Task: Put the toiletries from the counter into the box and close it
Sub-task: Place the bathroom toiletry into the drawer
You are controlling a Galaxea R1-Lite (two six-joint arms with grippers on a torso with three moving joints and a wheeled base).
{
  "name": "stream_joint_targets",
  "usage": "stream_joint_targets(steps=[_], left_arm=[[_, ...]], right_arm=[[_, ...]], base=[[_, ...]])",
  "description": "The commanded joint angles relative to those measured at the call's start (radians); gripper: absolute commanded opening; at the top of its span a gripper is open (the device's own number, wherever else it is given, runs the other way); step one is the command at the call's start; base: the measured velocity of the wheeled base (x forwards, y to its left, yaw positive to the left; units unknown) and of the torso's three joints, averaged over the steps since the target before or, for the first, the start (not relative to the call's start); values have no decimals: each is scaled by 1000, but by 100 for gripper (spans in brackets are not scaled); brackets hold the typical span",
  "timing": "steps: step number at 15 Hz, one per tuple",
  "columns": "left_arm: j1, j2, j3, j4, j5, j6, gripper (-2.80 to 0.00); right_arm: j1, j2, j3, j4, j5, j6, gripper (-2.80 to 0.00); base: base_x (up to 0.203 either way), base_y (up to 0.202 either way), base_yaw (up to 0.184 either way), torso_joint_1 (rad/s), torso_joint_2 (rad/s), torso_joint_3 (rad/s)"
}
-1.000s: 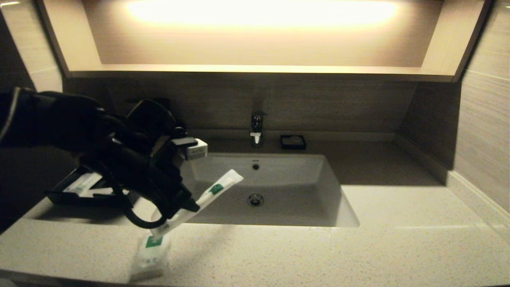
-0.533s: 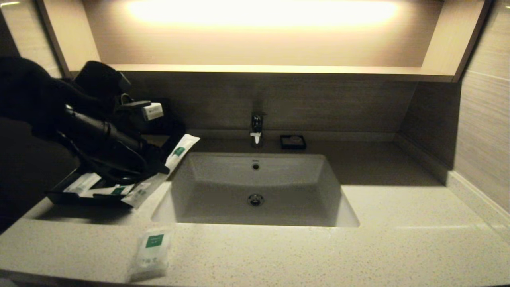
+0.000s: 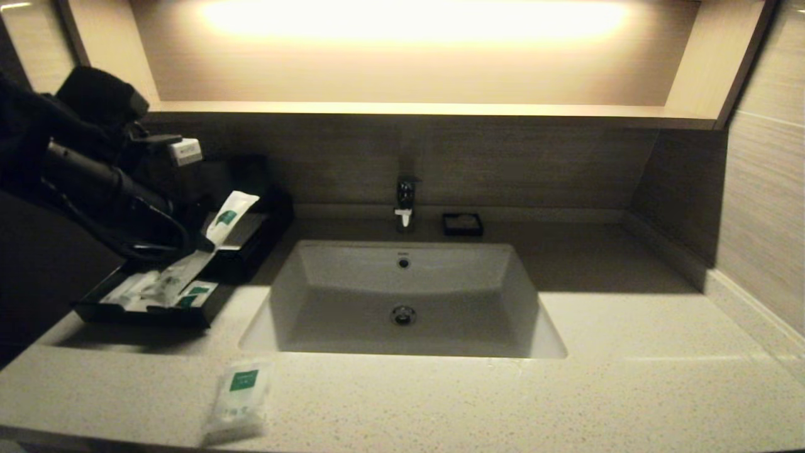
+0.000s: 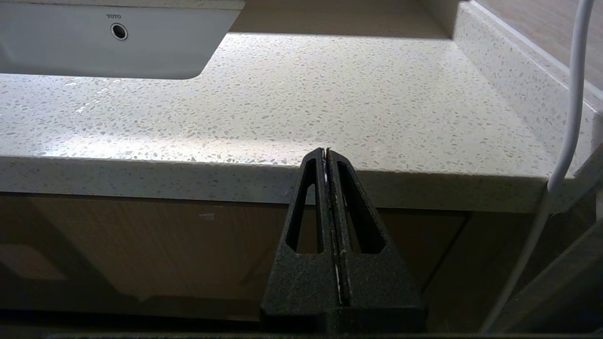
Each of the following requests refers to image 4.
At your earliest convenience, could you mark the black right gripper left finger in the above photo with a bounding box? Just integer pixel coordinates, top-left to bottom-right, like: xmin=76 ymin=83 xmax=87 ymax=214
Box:
xmin=261 ymin=147 xmax=342 ymax=316

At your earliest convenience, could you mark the wooden vanity cabinet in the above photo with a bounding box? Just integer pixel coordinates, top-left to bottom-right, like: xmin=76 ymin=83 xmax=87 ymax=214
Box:
xmin=0 ymin=191 xmax=603 ymax=330

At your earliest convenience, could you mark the white ceramic sink basin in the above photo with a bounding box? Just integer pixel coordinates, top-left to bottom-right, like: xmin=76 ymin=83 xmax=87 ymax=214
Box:
xmin=0 ymin=0 xmax=246 ymax=81

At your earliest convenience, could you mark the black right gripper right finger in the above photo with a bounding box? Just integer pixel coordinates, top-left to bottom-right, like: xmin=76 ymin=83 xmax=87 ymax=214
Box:
xmin=327 ymin=148 xmax=427 ymax=316

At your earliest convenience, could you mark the white cable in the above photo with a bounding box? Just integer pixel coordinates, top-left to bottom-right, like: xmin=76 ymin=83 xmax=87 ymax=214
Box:
xmin=481 ymin=0 xmax=595 ymax=332

